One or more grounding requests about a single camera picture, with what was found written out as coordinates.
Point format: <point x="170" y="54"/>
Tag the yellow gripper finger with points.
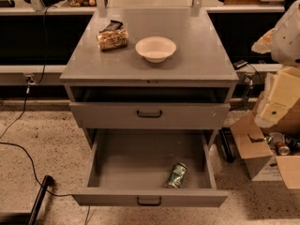
<point x="264" y="43"/>
<point x="281" y="92"/>

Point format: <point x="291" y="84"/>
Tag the green soda can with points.
<point x="177" y="176"/>

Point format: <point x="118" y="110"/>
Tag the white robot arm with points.
<point x="286" y="38"/>

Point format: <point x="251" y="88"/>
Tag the red can in box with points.
<point x="282" y="149"/>

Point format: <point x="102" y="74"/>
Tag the grey drawer cabinet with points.
<point x="198" y="72"/>

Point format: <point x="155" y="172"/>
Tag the open grey middle drawer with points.
<point x="127" y="163"/>

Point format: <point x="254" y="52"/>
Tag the closed grey upper drawer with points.
<point x="174" y="115"/>

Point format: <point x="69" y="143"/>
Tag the small black device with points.
<point x="239" y="64"/>

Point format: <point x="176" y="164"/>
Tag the cardboard box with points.
<point x="261" y="159"/>

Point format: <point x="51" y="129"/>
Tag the white bowl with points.
<point x="155" y="49"/>

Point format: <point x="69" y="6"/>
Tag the tan snack bag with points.
<point x="109" y="40"/>

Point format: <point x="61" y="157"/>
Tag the black snack bar wrapper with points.
<point x="114" y="25"/>

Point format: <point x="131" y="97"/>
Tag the black stand leg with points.
<point x="47" y="182"/>

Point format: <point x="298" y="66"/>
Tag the black upper drawer handle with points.
<point x="149" y="114"/>

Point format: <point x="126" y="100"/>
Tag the black drawer handle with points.
<point x="149" y="114"/>
<point x="149" y="201"/>

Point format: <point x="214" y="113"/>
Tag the black middle drawer handle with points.
<point x="149" y="201"/>

